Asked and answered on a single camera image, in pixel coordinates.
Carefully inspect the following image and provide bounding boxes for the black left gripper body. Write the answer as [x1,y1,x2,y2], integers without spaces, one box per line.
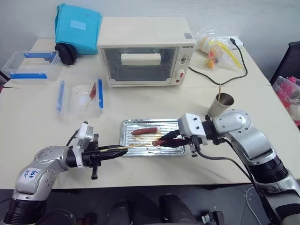
[81,133,105,180]

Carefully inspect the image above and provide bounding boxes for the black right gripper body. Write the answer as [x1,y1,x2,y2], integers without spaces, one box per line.
[180,135,203,158]

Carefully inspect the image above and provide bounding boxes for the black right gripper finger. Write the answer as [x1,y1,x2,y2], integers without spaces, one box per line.
[161,130,182,140]
[161,138,189,148]

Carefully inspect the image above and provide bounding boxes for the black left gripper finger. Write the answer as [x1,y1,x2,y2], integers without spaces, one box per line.
[97,144,123,151]
[100,148,129,162]

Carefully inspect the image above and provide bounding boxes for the red sausage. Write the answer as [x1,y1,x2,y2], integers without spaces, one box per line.
[151,138,169,147]
[130,127,158,135]
[89,82,97,99]

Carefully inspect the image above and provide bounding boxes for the metal baking tray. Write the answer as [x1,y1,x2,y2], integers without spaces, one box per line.
[119,118,188,158]

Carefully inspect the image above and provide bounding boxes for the metal cup with skewer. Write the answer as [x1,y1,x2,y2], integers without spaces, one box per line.
[208,93,234,117]

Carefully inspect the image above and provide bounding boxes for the clear box with blue clips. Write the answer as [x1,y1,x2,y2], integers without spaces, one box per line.
[1,50,62,83]
[57,76,105,120]

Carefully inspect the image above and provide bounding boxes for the dark rounded shape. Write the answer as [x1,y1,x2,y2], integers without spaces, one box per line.
[106,199,132,225]
[158,194,200,225]
[41,208,76,225]

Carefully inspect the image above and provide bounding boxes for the small black metal clamp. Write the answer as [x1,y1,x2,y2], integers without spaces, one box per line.
[201,210,225,225]

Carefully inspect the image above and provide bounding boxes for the clear plastic bag with toys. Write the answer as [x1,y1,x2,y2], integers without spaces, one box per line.
[194,30,243,71]

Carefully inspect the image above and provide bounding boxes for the black round object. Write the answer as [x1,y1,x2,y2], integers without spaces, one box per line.
[54,43,78,66]

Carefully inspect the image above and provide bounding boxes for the cream toaster oven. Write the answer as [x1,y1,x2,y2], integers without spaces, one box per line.
[97,16,196,88]

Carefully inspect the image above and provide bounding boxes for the plastic bag with pink items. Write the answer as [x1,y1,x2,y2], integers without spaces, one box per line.
[272,75,300,128]

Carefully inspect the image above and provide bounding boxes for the white power strip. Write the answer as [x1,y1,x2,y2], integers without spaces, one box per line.
[224,36,244,47]

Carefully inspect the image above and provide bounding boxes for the black chair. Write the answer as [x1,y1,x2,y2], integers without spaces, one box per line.
[269,41,300,86]

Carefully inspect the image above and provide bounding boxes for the turquoise fabric bag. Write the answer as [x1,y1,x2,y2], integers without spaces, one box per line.
[54,2,104,56]

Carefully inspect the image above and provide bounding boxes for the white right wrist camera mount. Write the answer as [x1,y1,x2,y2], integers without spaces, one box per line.
[177,113,208,145]

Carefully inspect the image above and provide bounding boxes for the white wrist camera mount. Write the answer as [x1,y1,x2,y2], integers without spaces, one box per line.
[74,121,95,149]
[177,113,208,145]

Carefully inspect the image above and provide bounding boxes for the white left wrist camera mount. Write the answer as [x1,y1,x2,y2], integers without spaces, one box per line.
[74,121,95,149]

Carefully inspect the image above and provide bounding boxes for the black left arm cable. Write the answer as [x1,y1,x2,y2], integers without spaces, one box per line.
[66,127,82,148]

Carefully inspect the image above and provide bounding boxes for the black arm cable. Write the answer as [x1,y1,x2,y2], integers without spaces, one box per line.
[196,138,282,225]
[66,127,82,148]

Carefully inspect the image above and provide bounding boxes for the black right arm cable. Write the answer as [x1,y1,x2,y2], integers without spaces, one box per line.
[196,138,282,225]

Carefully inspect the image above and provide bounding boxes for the white floor cable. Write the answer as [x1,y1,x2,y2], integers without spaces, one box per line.
[245,186,265,225]

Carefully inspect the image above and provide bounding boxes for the black oven power cable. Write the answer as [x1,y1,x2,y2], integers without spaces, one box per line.
[188,37,248,85]

